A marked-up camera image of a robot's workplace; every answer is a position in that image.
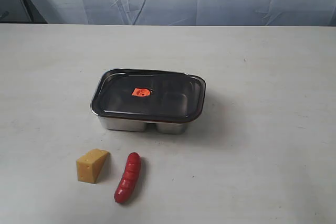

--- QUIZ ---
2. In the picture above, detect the dark transparent box lid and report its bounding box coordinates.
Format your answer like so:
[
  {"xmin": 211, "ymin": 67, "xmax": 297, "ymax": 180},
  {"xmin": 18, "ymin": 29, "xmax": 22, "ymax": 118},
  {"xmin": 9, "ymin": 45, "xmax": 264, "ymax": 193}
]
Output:
[{"xmin": 91, "ymin": 68, "xmax": 207, "ymax": 124}]

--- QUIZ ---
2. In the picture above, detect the stainless steel lunch box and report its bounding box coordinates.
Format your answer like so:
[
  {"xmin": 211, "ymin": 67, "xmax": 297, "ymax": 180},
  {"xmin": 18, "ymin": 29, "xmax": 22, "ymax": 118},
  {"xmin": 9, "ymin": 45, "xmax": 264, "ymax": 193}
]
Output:
[{"xmin": 90, "ymin": 68, "xmax": 207, "ymax": 133}]

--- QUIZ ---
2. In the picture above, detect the red toy sausage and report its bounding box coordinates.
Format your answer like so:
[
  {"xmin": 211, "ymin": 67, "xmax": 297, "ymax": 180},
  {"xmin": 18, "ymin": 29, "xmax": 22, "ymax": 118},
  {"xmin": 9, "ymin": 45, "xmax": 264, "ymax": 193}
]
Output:
[{"xmin": 114, "ymin": 152, "xmax": 141, "ymax": 204}]

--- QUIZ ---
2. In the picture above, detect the yellow toy cheese wedge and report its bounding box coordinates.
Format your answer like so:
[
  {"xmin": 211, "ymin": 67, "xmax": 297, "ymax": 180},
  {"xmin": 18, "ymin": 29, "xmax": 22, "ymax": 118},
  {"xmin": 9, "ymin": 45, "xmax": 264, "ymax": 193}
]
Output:
[{"xmin": 76, "ymin": 149, "xmax": 110, "ymax": 184}]

